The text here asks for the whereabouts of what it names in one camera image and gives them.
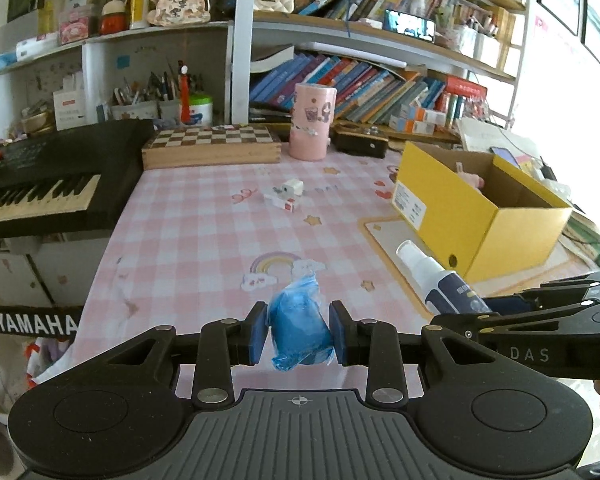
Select white tissue pack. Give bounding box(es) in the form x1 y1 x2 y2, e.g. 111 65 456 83
15 32 61 61

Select white brush holder cup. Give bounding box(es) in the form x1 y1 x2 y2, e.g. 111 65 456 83
111 72 160 122

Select pink pig plush toy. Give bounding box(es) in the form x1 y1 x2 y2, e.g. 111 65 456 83
455 161 485 190

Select thick red dictionary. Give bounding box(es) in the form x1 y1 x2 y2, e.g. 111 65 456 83
445 76 487 98

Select pink gift box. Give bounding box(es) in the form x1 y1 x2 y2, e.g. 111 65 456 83
57 5 97 45

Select small white red box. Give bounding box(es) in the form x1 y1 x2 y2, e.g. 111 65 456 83
263 187 302 212

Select grey pen cup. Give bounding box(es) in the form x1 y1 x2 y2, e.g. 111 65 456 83
157 72 183 128

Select stack of white papers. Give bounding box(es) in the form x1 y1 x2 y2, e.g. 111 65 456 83
455 117 541 161

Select orange white carton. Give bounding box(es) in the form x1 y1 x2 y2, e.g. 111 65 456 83
404 104 448 123
389 115 436 136

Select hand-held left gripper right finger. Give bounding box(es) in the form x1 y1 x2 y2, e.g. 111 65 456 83
329 301 511 407

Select black photo frame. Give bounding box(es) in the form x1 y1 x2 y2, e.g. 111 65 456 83
7 0 41 23

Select thick green book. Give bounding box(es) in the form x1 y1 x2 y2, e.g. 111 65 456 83
560 209 600 268

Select tall red figurine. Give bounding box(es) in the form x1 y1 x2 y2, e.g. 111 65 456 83
177 61 191 125

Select blue plastic bag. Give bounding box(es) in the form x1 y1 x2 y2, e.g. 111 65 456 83
269 274 337 372

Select red round doll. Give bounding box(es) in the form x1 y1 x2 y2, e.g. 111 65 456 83
99 0 129 36

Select black electronic keyboard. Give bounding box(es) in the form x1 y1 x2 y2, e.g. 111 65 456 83
0 120 157 242

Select smartphone with lit screen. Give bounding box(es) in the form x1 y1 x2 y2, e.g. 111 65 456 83
384 9 437 43

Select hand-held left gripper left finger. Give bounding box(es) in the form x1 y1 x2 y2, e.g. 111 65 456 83
100 301 271 407

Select yellow bottle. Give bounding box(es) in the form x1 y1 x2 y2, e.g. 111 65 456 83
37 0 56 36

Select white box red label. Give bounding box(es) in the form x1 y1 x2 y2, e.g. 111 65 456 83
52 74 87 131

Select white blue spray bottle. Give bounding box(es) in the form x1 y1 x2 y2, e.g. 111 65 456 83
396 240 492 317

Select pink yellow sticky notes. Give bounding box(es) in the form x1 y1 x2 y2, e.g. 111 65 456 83
517 152 543 176

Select long row of colourful books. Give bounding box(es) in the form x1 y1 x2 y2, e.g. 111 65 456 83
249 52 486 126

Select white jar green lid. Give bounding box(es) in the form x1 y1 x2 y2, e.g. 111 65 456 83
187 95 214 127

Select black brown case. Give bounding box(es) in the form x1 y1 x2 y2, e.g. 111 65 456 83
332 122 388 158

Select black strap white lettering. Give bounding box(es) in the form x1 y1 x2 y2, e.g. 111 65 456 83
0 304 84 337

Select checkered wooden chess box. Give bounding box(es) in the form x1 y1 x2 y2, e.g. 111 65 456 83
141 124 282 171

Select yellow cardboard box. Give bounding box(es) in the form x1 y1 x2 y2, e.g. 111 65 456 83
391 141 573 285

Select brass bowl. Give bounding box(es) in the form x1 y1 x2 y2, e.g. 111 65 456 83
20 112 55 136

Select pink cartoon tumbler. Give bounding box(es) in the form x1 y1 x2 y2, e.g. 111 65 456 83
288 83 338 162

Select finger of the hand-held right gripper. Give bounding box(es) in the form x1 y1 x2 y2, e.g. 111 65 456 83
430 300 597 342
490 267 600 313

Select white yellow canister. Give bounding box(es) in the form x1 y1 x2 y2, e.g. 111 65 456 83
129 0 152 30

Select white patterned bag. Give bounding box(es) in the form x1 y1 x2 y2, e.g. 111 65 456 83
25 337 83 391

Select smartphone with dark case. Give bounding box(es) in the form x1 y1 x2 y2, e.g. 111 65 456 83
490 146 522 170

